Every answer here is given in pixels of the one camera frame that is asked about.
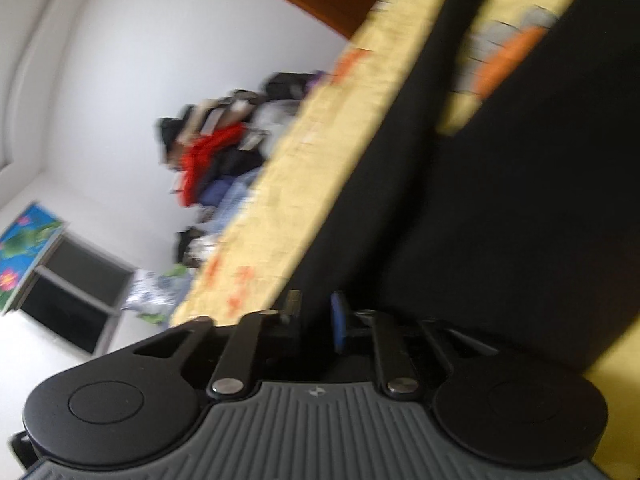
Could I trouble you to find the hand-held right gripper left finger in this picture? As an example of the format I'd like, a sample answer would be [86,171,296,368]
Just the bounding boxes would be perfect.
[134,290,304,401]

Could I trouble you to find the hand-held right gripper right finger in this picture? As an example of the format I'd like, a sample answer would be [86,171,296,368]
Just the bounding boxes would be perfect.
[330,292,466,402]

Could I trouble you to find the black pants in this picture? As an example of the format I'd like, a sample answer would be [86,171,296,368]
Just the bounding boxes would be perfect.
[273,0,640,376]

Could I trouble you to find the blue white printed cloth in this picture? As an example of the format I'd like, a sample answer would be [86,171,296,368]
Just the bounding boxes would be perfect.
[120,265,197,325]

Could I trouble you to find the yellow printed bedsheet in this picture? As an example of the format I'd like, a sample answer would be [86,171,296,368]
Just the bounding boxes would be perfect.
[169,0,640,480]

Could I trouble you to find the pile of clothes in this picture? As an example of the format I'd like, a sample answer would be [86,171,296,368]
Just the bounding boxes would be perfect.
[158,71,331,268]

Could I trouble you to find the dark window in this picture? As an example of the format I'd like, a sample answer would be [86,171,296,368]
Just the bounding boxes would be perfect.
[18,233,137,357]

